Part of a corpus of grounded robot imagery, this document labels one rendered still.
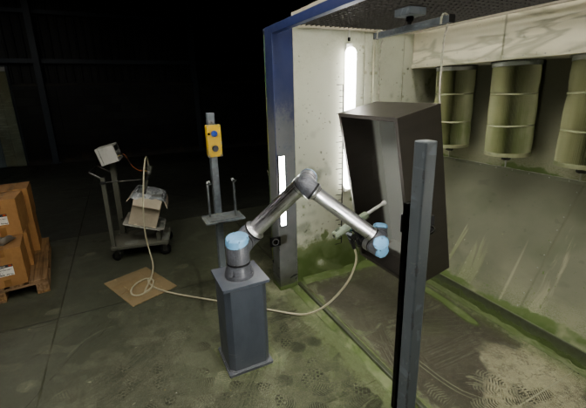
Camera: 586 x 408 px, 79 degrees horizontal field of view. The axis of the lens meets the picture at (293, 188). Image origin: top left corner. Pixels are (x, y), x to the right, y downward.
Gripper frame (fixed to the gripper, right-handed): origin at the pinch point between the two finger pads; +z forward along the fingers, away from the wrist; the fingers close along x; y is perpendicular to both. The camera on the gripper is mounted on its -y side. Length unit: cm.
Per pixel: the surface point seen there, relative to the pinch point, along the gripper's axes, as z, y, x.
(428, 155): -116, -98, -24
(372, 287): 28, 94, 18
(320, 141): 74, -38, 42
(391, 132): 10, -42, 67
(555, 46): -54, -65, 158
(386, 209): 21, 24, 52
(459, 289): -22, 106, 69
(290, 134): 75, -57, 19
